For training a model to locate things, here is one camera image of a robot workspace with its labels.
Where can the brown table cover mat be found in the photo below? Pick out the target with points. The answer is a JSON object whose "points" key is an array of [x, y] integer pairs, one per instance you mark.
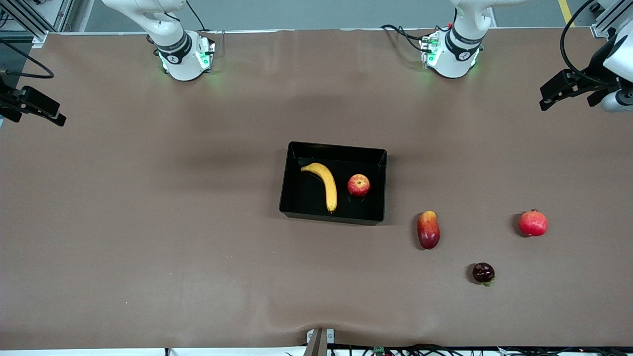
{"points": [[148, 272]]}

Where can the dark purple mangosteen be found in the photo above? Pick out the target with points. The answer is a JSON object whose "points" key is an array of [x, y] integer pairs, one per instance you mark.
{"points": [[483, 273]]}

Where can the red yellow apple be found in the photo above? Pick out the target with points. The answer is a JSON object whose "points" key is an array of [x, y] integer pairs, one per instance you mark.
{"points": [[358, 185]]}

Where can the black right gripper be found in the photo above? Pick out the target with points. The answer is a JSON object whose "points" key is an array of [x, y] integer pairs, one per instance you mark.
{"points": [[6, 100]]}

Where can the aluminium frame profile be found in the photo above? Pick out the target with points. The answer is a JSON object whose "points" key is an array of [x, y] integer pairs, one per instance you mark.
{"points": [[29, 22], [606, 22]]}

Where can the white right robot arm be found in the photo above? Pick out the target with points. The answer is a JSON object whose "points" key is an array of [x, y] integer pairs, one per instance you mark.
{"points": [[183, 59]]}

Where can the black plastic tray box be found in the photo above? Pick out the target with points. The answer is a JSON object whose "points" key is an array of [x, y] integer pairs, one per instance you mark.
{"points": [[306, 198]]}

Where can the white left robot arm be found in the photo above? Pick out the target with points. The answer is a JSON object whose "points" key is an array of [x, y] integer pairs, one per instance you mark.
{"points": [[452, 62]]}

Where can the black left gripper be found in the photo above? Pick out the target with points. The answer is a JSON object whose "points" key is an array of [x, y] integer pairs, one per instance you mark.
{"points": [[597, 67]]}

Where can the red yellow mango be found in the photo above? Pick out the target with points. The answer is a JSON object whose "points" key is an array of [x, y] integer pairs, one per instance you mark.
{"points": [[428, 230]]}

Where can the yellow banana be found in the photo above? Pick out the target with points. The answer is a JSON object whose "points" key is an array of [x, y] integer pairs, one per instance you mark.
{"points": [[329, 188]]}

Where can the red pomegranate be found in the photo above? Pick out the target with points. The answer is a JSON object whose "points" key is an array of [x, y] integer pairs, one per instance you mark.
{"points": [[533, 223]]}

